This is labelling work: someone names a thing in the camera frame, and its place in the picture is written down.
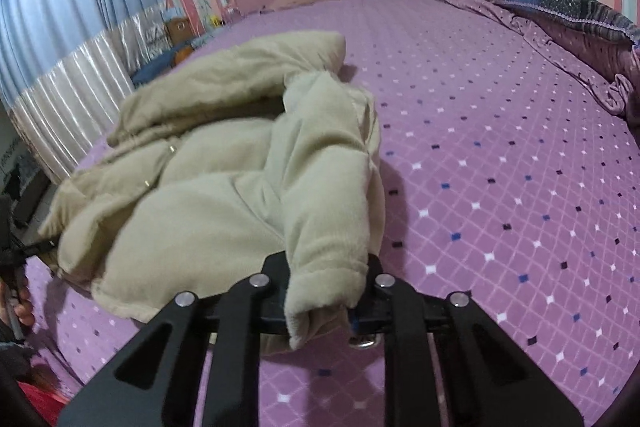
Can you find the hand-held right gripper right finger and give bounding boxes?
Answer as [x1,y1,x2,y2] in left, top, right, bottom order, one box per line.
[347,254,583,427]

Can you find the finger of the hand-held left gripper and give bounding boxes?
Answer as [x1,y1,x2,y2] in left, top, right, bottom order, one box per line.
[14,241,58,259]

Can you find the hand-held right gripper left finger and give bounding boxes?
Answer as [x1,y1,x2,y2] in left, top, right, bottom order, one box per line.
[57,252,291,427]

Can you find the beige puffer jacket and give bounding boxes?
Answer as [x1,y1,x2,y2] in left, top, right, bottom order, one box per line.
[37,31,387,353]

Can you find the person's left forearm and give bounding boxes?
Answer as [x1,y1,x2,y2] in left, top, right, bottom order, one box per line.
[0,329,40,388]

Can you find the person's left hand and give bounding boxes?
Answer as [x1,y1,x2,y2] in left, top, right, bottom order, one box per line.
[0,282,37,330]

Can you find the dark furniture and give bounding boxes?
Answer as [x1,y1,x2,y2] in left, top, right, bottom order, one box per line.
[0,147,48,228]

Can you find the person's red clothing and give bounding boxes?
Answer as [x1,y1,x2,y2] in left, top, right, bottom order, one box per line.
[14,367,72,427]

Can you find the bed with purple dotted sheet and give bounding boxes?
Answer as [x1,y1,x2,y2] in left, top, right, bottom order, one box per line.
[22,0,640,427]

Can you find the blue and silver curtain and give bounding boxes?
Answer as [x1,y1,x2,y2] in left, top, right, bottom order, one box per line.
[0,0,173,182]

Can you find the cardboard box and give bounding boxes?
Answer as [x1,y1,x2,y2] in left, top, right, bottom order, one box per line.
[165,16,191,42]

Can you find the patchwork quilt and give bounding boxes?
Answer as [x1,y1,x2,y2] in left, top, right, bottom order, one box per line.
[410,0,640,128]

